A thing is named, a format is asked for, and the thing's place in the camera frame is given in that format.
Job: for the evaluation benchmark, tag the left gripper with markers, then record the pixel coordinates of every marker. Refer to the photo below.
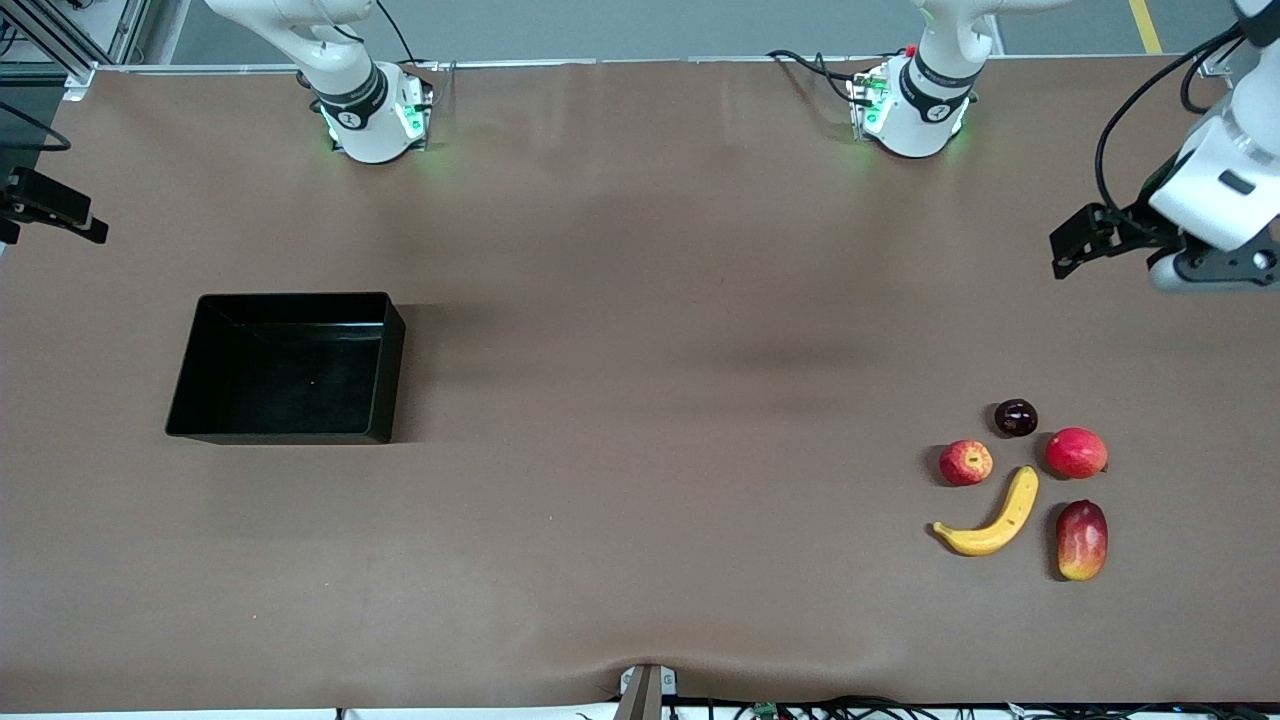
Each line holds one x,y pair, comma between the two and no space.
1140,220

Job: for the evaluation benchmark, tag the grey metal table bracket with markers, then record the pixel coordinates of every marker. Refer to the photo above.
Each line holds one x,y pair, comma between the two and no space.
645,695

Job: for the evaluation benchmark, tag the small green circuit board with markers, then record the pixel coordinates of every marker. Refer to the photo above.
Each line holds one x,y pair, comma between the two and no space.
767,711

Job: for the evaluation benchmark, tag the dark purple plum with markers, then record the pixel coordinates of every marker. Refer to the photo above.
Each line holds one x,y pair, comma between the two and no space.
1016,418

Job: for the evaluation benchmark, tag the yellow banana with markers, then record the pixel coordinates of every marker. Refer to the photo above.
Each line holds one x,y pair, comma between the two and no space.
1000,530

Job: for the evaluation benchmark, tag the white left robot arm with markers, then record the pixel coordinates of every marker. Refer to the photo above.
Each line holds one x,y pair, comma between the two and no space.
915,120

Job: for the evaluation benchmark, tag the aluminium frame profile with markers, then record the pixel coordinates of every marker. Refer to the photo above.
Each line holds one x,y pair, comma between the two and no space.
1218,68
125,30

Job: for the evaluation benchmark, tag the round red peach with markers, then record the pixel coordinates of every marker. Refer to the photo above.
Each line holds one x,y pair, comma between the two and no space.
1076,453

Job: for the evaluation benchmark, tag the red yellow apple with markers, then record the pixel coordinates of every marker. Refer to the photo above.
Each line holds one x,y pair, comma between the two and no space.
966,463

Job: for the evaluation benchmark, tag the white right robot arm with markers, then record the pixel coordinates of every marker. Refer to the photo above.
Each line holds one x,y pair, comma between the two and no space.
370,130

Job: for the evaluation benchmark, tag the red yellow mango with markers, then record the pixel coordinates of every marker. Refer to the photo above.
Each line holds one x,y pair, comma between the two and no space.
1082,540

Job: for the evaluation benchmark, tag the black plastic box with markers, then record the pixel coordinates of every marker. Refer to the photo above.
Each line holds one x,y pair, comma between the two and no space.
290,370

